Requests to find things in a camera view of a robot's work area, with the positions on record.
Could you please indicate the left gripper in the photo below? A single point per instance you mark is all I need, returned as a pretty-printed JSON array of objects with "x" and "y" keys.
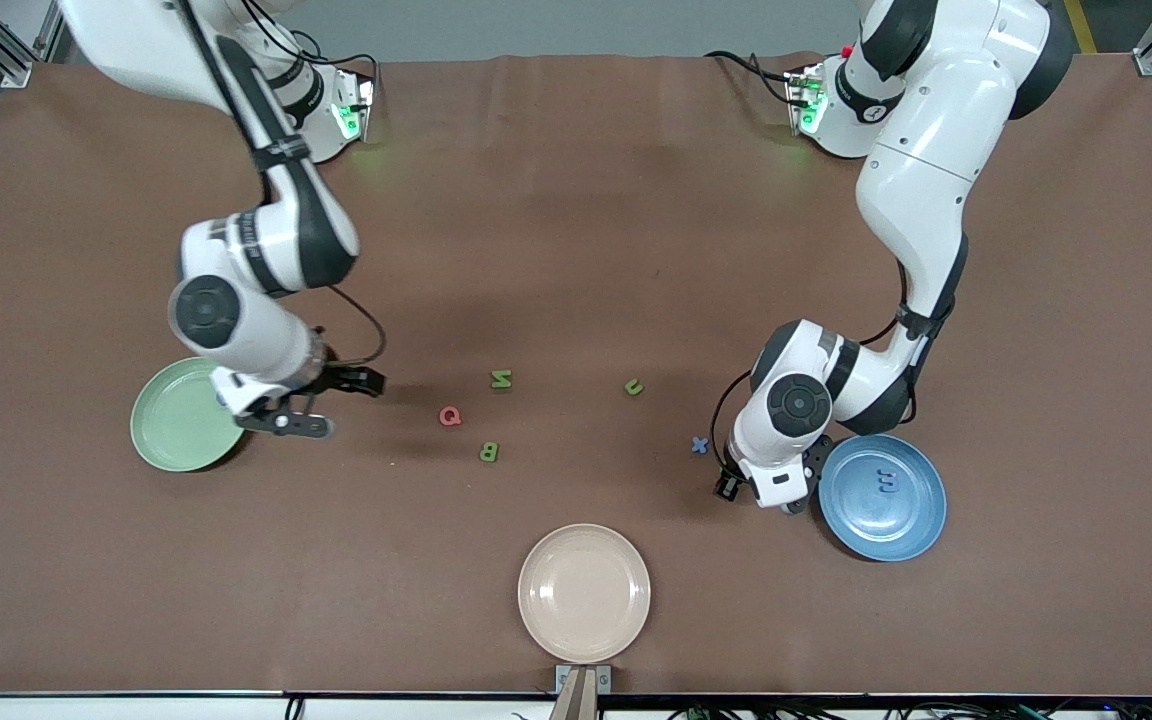
[{"x": 727, "y": 487}]

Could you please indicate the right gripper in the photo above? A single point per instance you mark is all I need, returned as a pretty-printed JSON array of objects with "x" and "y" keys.
[{"x": 340, "y": 377}]

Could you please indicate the blue foam letter x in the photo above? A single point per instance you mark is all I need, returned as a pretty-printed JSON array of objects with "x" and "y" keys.
[{"x": 700, "y": 445}]

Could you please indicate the blue foam letter m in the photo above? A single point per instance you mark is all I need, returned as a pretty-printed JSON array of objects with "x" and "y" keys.
[{"x": 887, "y": 483}]

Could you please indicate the green foam letter u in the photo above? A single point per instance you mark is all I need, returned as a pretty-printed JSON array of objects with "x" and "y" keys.
[{"x": 629, "y": 384}]

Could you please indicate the green foam letter B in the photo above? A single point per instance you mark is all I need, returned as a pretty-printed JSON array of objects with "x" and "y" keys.
[{"x": 489, "y": 452}]

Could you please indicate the green foam letter N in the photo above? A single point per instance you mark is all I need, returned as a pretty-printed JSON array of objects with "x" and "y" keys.
[{"x": 502, "y": 379}]

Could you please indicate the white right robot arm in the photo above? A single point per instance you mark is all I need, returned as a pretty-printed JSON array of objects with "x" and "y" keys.
[{"x": 236, "y": 330}]

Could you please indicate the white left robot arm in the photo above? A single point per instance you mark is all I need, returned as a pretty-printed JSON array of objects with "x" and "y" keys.
[{"x": 926, "y": 130}]

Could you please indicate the blue plate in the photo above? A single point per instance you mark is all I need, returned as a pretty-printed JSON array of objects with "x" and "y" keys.
[{"x": 881, "y": 520}]

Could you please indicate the pink foam letter Q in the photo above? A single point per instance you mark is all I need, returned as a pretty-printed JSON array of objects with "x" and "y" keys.
[{"x": 442, "y": 416}]

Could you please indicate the light green plate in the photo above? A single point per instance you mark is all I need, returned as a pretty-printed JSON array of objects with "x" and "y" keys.
[{"x": 176, "y": 435}]

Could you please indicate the beige plate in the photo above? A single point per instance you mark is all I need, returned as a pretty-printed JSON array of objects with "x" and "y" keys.
[{"x": 584, "y": 593}]

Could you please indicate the brown table cover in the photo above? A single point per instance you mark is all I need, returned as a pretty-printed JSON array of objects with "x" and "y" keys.
[{"x": 576, "y": 250}]

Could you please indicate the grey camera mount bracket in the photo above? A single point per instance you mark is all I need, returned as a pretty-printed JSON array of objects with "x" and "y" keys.
[{"x": 583, "y": 690}]

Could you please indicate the white table edge rail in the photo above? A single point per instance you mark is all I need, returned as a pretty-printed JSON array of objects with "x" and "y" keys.
[{"x": 136, "y": 708}]

